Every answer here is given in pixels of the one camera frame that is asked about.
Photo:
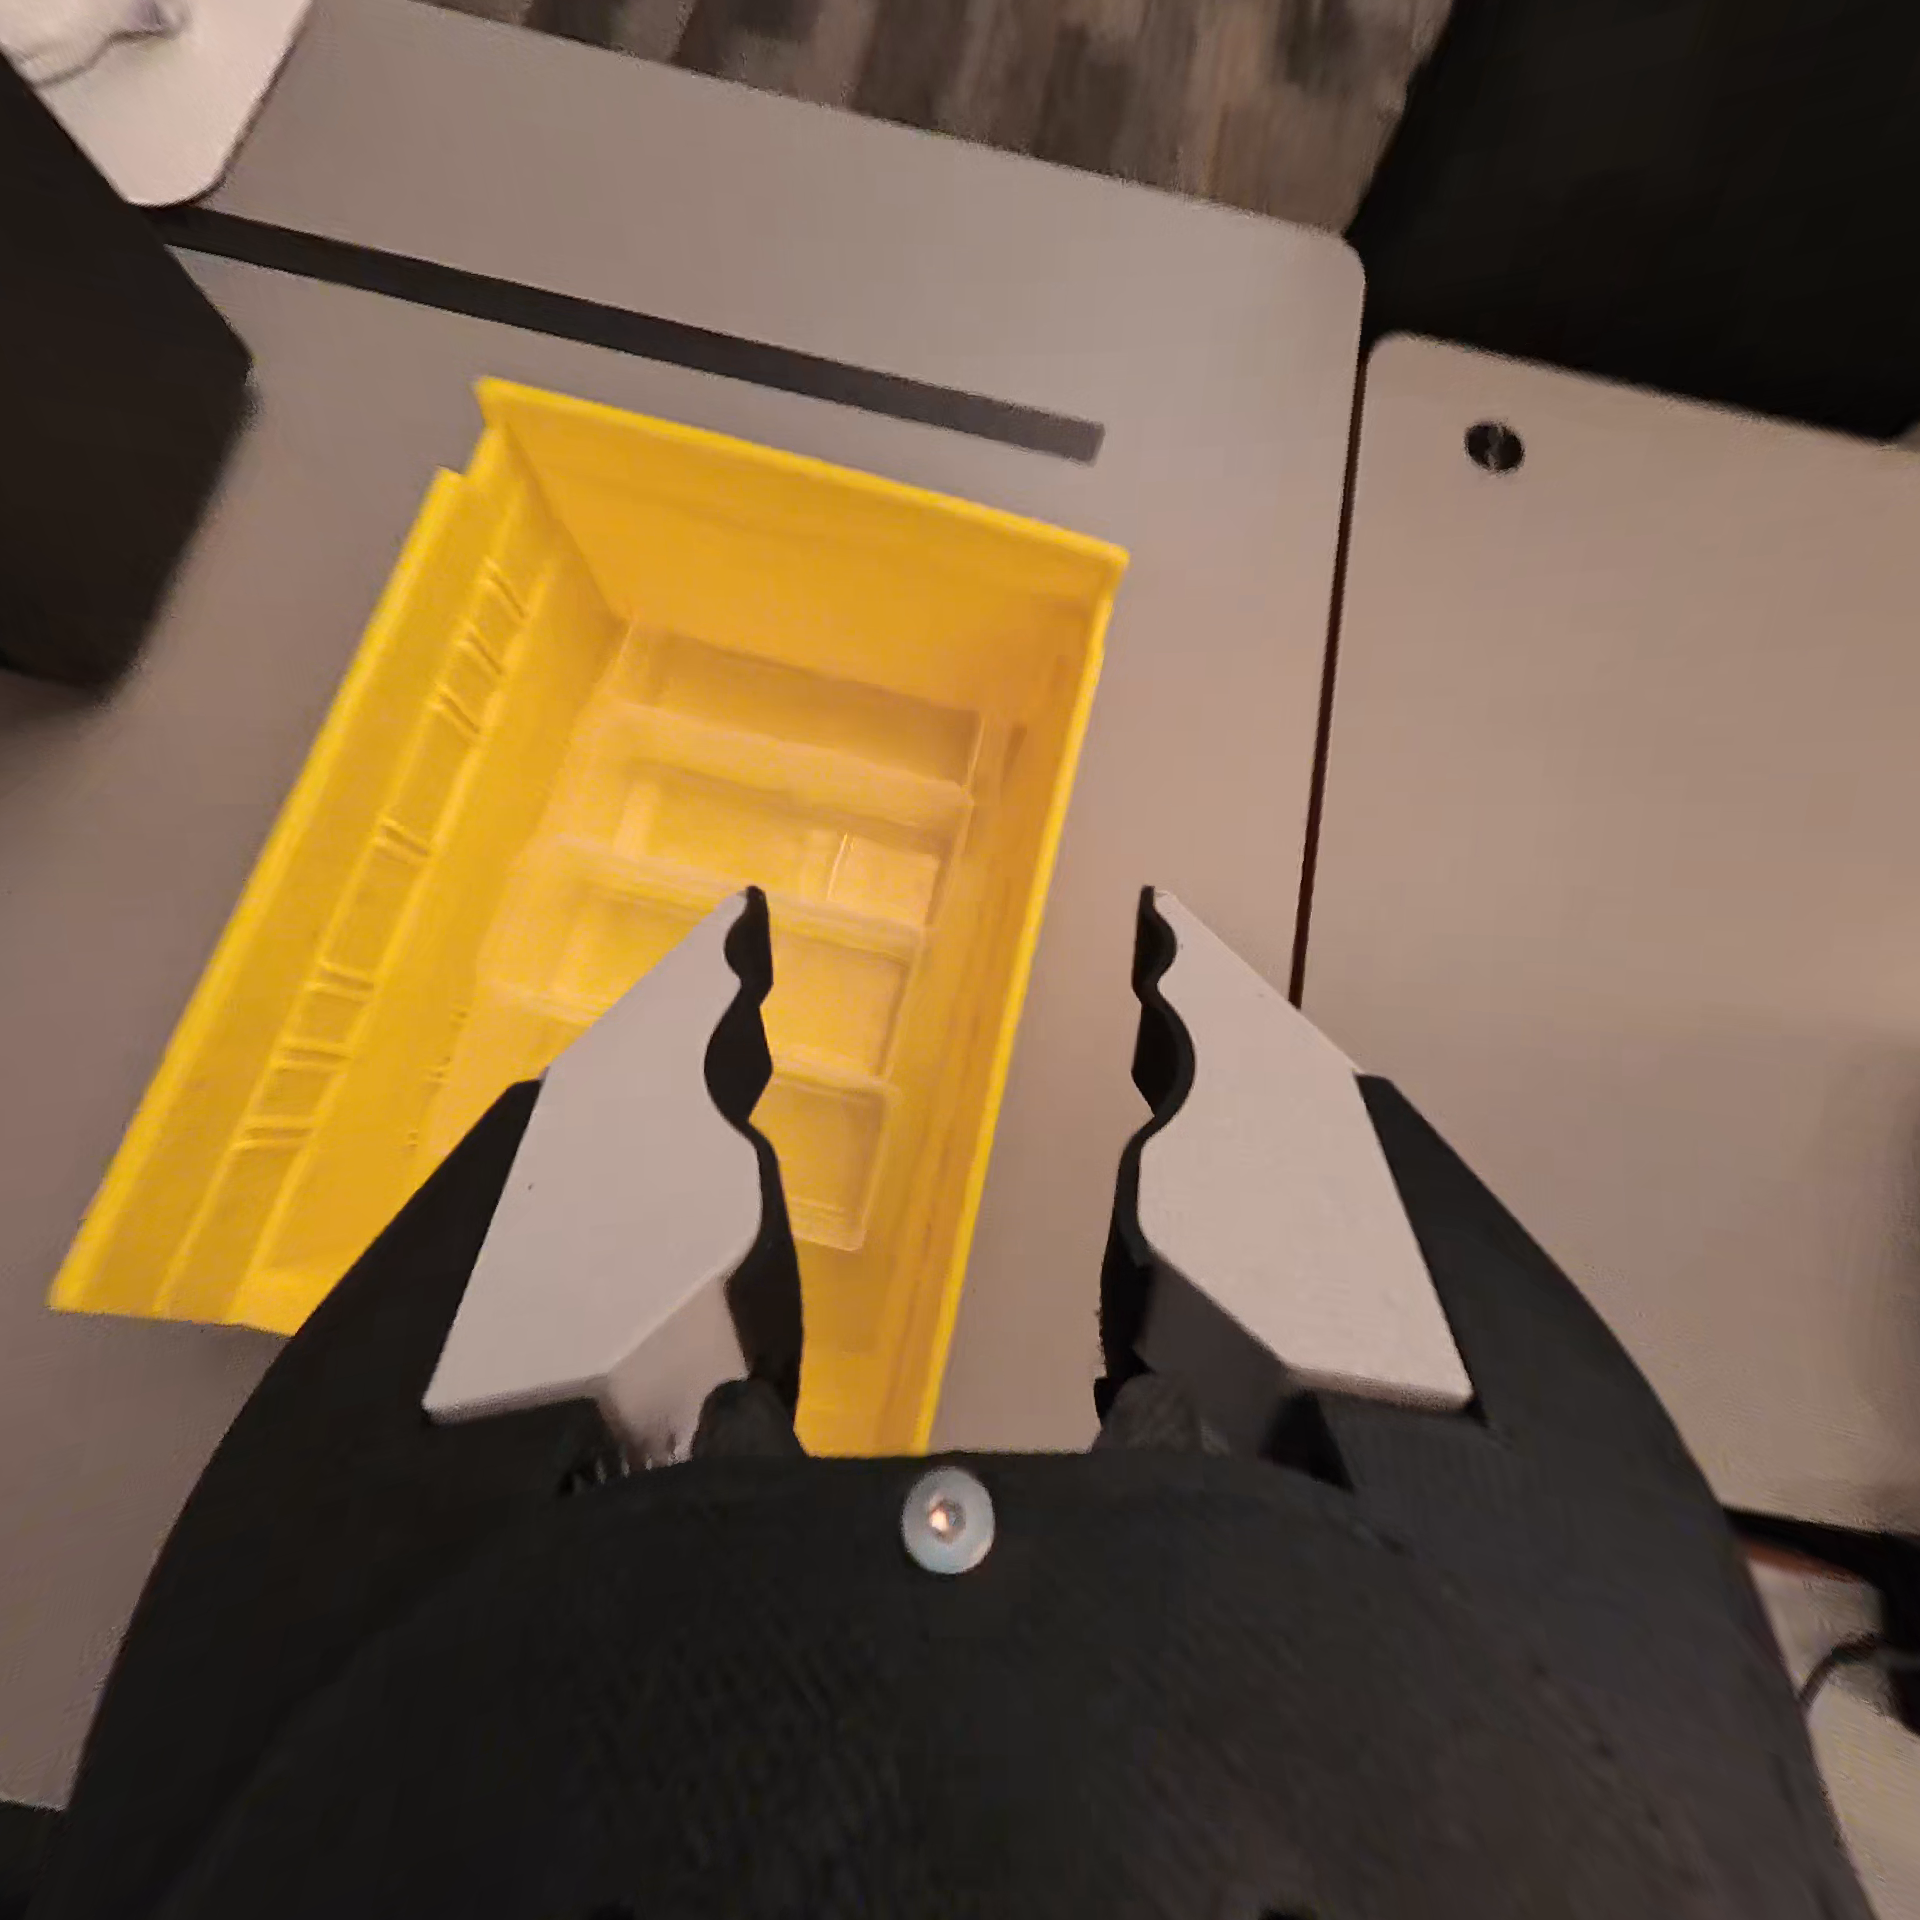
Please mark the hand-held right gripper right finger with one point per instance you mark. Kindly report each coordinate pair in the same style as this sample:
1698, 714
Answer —
1291, 1199

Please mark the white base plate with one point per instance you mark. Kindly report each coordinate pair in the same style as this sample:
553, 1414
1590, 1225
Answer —
150, 105

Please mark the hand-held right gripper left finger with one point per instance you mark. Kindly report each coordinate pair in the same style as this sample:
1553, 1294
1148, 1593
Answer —
600, 1199

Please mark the black table grommet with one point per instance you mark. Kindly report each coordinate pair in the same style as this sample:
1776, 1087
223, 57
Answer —
1493, 446

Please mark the yellow storage bin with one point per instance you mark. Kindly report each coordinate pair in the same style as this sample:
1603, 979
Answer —
749, 540

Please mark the black drawer cabinet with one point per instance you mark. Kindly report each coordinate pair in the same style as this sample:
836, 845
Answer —
89, 451

